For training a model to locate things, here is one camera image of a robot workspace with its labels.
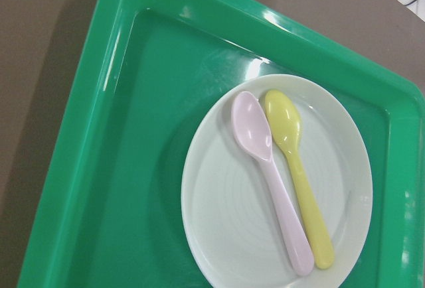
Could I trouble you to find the green plastic tray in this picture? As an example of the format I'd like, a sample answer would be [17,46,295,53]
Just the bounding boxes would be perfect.
[19,0,424,287]

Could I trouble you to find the pink plastic spoon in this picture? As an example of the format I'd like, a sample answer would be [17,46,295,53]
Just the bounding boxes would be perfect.
[230,91,314,276]

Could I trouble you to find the white round plate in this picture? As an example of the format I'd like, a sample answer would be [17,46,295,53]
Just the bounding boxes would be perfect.
[181,74,373,287]

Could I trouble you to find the yellow plastic spoon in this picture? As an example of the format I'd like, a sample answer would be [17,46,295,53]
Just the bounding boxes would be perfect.
[264,90,335,269]

